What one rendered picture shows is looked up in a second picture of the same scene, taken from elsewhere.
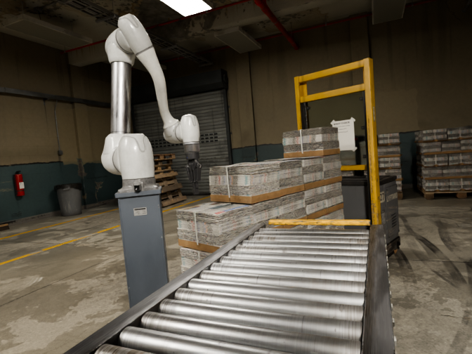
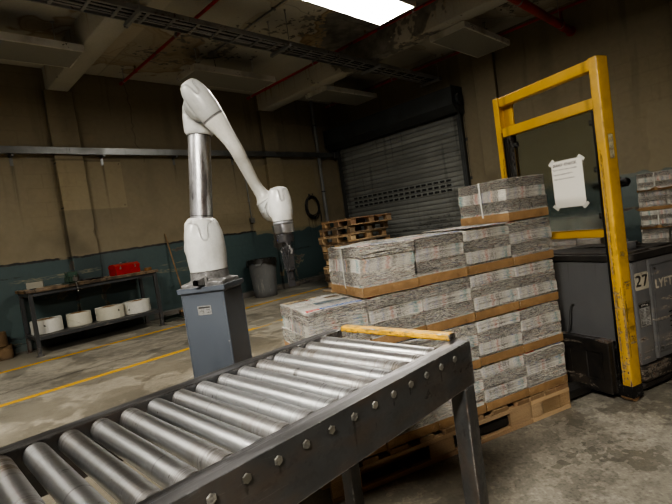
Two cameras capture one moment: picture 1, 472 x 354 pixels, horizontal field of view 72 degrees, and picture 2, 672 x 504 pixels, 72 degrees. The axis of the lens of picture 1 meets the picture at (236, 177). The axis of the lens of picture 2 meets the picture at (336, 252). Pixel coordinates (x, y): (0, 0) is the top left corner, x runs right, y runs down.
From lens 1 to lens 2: 0.74 m
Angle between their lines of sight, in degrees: 22
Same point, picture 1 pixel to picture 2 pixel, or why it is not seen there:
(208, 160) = (439, 219)
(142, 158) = (205, 248)
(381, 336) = (181, 489)
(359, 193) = (601, 274)
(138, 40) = (201, 108)
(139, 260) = (207, 366)
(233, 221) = (332, 322)
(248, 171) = (359, 254)
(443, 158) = not seen: outside the picture
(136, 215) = (201, 315)
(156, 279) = not seen: hidden behind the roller
